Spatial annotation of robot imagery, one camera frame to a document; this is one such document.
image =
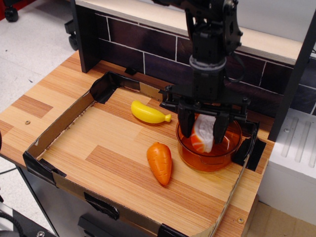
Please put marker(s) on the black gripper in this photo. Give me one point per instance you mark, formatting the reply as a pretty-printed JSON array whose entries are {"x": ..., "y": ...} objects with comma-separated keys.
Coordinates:
[{"x": 208, "y": 95}]

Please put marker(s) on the salmon sushi toy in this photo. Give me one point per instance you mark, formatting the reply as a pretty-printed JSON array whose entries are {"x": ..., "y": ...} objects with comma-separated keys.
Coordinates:
[{"x": 202, "y": 137}]

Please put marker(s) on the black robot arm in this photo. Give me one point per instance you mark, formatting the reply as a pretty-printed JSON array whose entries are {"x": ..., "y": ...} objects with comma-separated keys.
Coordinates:
[{"x": 215, "y": 35}]

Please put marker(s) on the orange transparent plastic pot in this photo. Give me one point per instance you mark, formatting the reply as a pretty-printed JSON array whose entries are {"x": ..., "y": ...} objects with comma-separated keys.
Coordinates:
[{"x": 220, "y": 155}]

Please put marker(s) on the cardboard fence with black tape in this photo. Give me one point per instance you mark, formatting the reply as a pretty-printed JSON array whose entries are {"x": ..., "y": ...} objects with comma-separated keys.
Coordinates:
[{"x": 96, "y": 150}]

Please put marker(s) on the orange toy carrot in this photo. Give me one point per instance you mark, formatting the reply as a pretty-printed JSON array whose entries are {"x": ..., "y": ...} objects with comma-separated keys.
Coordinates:
[{"x": 160, "y": 161}]

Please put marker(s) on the yellow toy banana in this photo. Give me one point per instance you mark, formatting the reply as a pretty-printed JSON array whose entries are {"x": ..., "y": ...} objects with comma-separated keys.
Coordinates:
[{"x": 148, "y": 114}]

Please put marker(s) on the white grooved sink block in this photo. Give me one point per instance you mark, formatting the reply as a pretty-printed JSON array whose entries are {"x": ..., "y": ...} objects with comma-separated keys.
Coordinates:
[{"x": 289, "y": 181}]

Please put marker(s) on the black vertical post right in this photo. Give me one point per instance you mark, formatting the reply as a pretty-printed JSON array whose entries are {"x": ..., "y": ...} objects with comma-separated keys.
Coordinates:
[{"x": 293, "y": 82}]

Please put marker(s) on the black vertical post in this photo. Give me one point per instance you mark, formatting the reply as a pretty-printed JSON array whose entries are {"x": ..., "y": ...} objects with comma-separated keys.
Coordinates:
[
  {"x": 293, "y": 82},
  {"x": 87, "y": 35}
]

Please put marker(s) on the black vertical post left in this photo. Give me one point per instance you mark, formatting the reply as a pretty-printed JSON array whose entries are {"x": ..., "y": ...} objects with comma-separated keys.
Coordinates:
[{"x": 87, "y": 35}]

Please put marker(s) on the black caster wheel by post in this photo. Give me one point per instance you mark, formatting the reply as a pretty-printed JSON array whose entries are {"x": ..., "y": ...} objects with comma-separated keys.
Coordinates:
[{"x": 70, "y": 29}]

